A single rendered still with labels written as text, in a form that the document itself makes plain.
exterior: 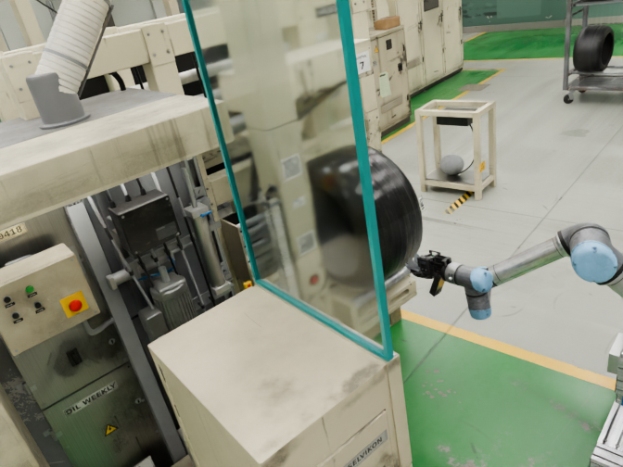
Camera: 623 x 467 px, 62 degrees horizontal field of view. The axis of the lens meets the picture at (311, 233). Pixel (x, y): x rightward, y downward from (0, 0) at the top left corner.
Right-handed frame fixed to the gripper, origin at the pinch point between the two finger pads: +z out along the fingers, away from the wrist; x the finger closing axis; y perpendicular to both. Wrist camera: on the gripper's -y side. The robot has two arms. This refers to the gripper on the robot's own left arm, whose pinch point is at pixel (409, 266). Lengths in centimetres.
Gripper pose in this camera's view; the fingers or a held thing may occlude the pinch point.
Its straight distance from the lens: 202.7
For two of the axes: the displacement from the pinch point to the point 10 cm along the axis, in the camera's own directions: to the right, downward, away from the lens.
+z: -6.0, -1.5, 7.8
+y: -2.4, -9.0, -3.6
